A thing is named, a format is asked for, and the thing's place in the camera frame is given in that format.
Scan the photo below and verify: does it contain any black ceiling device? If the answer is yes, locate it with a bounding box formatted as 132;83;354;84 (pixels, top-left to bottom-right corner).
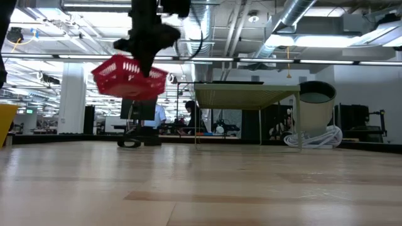
6;26;24;44

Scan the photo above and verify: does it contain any red plastic basket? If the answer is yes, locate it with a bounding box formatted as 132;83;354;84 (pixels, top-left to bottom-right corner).
90;54;169;102

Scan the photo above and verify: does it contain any green perforated metal shelf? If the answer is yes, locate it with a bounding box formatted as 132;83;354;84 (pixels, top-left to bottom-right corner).
193;83;302;151

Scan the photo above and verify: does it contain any white cylindrical cup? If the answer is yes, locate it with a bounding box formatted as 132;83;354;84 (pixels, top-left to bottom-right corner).
298;80;337;136

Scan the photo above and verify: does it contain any white coiled cable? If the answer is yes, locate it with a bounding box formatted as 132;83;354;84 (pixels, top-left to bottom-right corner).
283;124;344;149

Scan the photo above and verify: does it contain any black equipment stand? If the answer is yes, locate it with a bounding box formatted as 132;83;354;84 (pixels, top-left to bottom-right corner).
334;104;388;135

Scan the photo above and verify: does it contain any black frame bracket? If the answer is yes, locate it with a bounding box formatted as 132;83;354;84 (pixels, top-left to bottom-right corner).
117;137;143;149

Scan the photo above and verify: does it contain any black background monitor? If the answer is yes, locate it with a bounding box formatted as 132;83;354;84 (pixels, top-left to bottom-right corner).
120;97;158;121

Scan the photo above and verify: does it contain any LED light bar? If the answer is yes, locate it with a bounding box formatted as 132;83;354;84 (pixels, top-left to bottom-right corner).
0;52;402;67

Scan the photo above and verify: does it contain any yellow plastic basket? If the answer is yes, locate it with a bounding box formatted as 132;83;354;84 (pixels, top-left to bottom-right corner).
0;104;19;149

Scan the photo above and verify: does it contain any white building column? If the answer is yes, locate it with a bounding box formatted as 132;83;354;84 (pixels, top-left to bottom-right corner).
57;62;87;135

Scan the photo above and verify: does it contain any black box speaker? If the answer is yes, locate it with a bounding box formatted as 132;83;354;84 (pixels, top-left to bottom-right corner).
83;105;95;135

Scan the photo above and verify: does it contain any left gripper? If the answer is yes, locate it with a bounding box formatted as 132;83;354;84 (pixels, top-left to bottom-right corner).
112;0;182;78

